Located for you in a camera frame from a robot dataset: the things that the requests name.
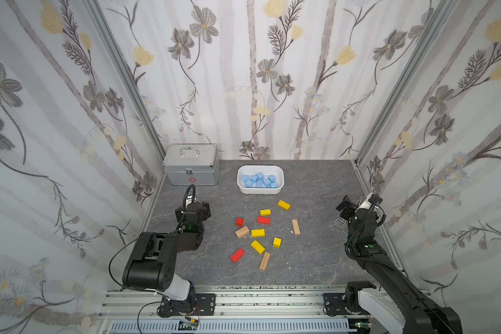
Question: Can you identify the yellow long block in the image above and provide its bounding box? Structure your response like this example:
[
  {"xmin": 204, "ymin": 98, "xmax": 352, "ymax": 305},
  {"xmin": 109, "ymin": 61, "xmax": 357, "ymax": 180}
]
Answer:
[{"xmin": 251, "ymin": 240, "xmax": 265, "ymax": 255}]

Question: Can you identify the yellow cube block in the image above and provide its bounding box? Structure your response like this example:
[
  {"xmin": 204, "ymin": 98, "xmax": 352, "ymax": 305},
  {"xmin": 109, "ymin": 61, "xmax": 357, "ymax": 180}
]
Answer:
[{"xmin": 273, "ymin": 237, "xmax": 282, "ymax": 249}]

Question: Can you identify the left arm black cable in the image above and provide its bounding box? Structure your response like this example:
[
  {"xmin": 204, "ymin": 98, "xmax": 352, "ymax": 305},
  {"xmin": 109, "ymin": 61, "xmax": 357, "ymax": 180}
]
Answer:
[{"xmin": 108, "ymin": 184, "xmax": 197, "ymax": 334}]

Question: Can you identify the silver first aid case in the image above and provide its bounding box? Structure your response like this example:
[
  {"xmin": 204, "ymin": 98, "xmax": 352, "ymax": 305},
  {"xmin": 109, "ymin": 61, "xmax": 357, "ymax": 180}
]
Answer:
[{"xmin": 163, "ymin": 143, "xmax": 220, "ymax": 186}]

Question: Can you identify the red rectangular block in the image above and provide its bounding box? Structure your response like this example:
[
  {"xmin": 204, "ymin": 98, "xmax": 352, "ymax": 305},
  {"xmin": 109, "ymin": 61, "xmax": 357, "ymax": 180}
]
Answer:
[{"xmin": 257, "ymin": 216, "xmax": 271, "ymax": 225}]

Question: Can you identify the yellow flat block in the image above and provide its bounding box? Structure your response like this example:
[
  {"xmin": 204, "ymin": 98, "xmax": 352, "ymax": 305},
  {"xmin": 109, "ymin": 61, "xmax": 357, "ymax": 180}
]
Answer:
[{"xmin": 251, "ymin": 229, "xmax": 266, "ymax": 238}]

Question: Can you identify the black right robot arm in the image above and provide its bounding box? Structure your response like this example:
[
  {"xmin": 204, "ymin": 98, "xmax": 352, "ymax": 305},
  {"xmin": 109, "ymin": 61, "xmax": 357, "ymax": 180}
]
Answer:
[{"xmin": 336, "ymin": 193, "xmax": 463, "ymax": 333}]

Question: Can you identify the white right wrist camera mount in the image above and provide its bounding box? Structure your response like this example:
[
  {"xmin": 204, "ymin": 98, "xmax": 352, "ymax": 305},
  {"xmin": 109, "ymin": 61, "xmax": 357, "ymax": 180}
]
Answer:
[{"xmin": 356, "ymin": 193, "xmax": 383, "ymax": 211}]

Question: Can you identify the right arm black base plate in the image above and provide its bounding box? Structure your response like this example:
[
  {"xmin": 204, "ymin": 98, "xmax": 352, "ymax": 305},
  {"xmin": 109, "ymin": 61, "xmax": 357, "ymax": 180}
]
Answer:
[{"xmin": 323, "ymin": 293, "xmax": 370, "ymax": 317}]

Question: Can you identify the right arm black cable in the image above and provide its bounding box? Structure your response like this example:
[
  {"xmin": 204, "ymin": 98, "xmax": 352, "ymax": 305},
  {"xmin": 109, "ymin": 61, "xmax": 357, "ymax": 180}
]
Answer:
[{"xmin": 344, "ymin": 193, "xmax": 456, "ymax": 334}]

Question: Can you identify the yellow rectangular block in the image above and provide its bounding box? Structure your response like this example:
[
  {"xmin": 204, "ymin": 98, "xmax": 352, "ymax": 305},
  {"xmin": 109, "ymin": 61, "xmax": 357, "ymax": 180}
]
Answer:
[{"xmin": 278, "ymin": 200, "xmax": 291, "ymax": 211}]

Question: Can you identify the red long block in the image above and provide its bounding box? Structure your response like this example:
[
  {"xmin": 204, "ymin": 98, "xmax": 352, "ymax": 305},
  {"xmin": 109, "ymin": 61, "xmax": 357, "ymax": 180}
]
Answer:
[{"xmin": 230, "ymin": 248, "xmax": 245, "ymax": 263}]

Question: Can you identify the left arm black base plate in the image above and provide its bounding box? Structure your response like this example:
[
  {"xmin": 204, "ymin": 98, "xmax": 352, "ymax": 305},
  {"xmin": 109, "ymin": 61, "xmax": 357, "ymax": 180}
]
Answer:
[{"xmin": 157, "ymin": 294, "xmax": 217, "ymax": 318}]

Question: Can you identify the white vented cable duct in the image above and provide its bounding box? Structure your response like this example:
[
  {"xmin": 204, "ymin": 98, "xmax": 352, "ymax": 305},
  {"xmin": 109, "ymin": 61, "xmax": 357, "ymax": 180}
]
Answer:
[{"xmin": 107, "ymin": 319, "xmax": 356, "ymax": 333}]

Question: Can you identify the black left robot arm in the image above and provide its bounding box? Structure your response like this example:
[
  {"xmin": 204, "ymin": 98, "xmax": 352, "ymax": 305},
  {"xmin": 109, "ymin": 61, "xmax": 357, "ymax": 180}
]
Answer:
[{"xmin": 122, "ymin": 201, "xmax": 211, "ymax": 313}]

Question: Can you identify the natural wood long block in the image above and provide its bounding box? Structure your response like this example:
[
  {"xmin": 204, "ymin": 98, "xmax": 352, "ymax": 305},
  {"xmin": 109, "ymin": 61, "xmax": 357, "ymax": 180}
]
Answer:
[
  {"xmin": 259, "ymin": 252, "xmax": 271, "ymax": 271},
  {"xmin": 292, "ymin": 219, "xmax": 301, "ymax": 236}
]

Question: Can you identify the white plastic tub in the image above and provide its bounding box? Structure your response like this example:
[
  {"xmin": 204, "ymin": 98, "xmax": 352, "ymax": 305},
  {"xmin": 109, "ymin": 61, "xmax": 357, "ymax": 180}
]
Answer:
[{"xmin": 237, "ymin": 165, "xmax": 285, "ymax": 195}]

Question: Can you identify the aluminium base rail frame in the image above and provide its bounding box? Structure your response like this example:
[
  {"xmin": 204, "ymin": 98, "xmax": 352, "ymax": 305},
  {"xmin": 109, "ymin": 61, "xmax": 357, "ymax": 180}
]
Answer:
[{"xmin": 95, "ymin": 284, "xmax": 443, "ymax": 334}]

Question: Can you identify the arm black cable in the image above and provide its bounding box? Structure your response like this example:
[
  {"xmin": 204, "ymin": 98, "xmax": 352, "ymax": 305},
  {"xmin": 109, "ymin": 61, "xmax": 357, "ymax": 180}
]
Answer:
[
  {"xmin": 344, "ymin": 193, "xmax": 456, "ymax": 334},
  {"xmin": 108, "ymin": 184, "xmax": 197, "ymax": 334}
]

